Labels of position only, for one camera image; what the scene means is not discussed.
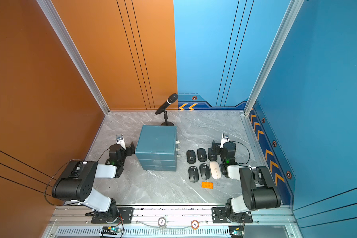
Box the black computer mouse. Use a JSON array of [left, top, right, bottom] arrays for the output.
[[186, 150, 196, 164], [197, 148, 207, 162], [199, 163, 211, 180], [188, 166, 199, 182], [208, 148, 218, 162]]

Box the teal drawer cabinet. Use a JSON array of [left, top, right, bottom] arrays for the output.
[[135, 125, 178, 172]]

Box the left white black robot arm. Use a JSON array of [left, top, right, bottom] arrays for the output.
[[52, 142, 135, 223]]

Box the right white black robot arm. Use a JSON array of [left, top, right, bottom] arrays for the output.
[[211, 140, 282, 224]]

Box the orange toy brick plate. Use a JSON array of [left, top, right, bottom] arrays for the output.
[[201, 181, 214, 189]]

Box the black microphone stand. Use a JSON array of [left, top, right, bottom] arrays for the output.
[[161, 110, 174, 126]]

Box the left green circuit board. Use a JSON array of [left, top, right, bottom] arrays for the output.
[[101, 226, 123, 236]]

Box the green circuit board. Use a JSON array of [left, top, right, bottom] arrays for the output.
[[229, 226, 245, 238], [101, 226, 123, 236]]

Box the black microphone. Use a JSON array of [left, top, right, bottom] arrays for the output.
[[155, 93, 178, 115]]

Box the right green circuit board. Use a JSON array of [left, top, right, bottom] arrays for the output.
[[229, 226, 245, 238]]

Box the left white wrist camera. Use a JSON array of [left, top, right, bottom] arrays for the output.
[[116, 134, 126, 149]]

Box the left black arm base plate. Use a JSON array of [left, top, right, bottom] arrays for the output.
[[91, 207, 134, 225]]

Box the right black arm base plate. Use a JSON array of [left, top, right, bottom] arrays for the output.
[[211, 207, 253, 224]]

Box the orange round rail sticker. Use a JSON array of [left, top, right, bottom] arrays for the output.
[[191, 220, 199, 230]]

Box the grey round rail sticker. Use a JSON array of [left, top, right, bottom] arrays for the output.
[[158, 217, 167, 228]]

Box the aluminium front rail frame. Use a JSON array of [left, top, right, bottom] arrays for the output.
[[42, 204, 302, 238]]

